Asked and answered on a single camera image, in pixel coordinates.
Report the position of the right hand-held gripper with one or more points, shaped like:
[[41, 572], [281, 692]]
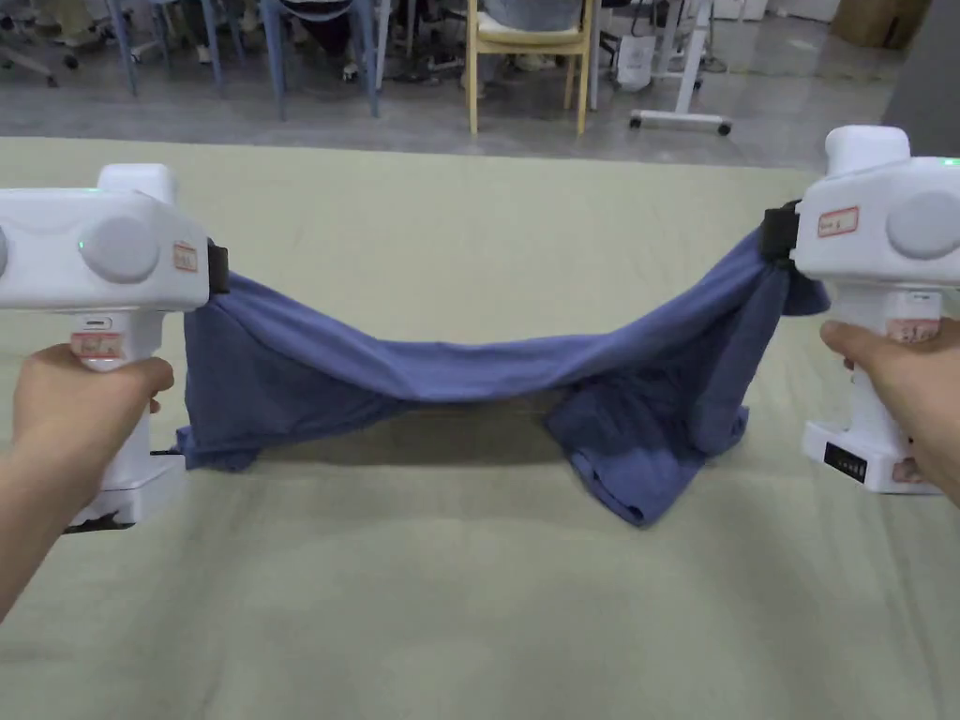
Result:
[[885, 225]]

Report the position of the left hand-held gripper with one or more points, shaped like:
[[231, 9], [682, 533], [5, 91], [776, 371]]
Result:
[[112, 247]]

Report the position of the blue shirt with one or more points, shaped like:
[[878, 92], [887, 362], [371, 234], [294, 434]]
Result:
[[465, 367]]

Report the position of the person's left forearm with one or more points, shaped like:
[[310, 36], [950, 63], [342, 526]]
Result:
[[37, 517]]

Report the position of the person's left hand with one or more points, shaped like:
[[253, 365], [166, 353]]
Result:
[[82, 405]]

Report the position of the person's right hand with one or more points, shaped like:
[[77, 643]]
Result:
[[904, 390]]

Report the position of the cardboard carton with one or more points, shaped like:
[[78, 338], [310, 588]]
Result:
[[876, 21]]

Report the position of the white rolling desk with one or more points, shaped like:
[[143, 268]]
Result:
[[679, 67]]

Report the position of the white paper bag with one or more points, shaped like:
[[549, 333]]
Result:
[[636, 61]]

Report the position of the bed with pale green sheet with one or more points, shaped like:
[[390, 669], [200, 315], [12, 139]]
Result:
[[465, 585]]

